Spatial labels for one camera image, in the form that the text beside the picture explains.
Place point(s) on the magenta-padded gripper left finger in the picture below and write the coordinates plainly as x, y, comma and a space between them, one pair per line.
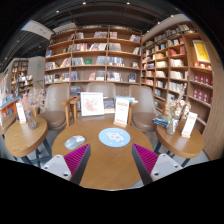
75, 160

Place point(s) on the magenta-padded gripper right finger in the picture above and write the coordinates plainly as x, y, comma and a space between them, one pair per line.
148, 160

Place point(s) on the grey computer mouse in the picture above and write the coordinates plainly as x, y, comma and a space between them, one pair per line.
74, 142

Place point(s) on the round light blue mouse pad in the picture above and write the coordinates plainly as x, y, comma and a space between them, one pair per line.
114, 137

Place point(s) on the round wooden side table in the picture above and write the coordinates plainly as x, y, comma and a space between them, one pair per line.
178, 145
23, 138

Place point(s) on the stack of books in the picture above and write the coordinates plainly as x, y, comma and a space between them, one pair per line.
161, 120

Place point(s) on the glass vase with dried flowers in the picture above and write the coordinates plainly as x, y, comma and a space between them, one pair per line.
172, 125

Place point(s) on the small white table sign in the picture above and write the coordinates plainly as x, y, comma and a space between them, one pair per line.
189, 125
21, 112

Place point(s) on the white sign on wooden base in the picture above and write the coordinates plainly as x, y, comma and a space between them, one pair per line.
121, 111

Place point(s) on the white framed flower picture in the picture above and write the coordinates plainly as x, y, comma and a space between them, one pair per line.
92, 104

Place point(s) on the taupe armchair with wooden arms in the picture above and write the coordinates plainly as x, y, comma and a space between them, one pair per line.
55, 100
100, 87
143, 100

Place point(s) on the glass vase with pink flowers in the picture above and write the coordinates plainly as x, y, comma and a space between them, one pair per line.
31, 116

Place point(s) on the light blue book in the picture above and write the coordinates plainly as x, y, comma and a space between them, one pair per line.
128, 99

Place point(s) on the dark cover book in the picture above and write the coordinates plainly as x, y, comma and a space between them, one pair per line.
109, 104

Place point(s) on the colourful book display table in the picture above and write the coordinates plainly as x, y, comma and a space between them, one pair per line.
8, 105

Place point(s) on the distant wooden bookshelf with books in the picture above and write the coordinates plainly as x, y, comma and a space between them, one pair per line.
20, 75

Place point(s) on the tall wooden bookshelf with books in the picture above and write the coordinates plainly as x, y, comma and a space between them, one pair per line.
176, 63

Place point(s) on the wide wooden bookshelf with books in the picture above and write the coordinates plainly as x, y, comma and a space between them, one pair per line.
93, 56

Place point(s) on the white ceiling panel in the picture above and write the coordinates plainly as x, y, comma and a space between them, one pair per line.
38, 29

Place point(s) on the ceiling spot lights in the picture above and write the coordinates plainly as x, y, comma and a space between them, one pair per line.
84, 3

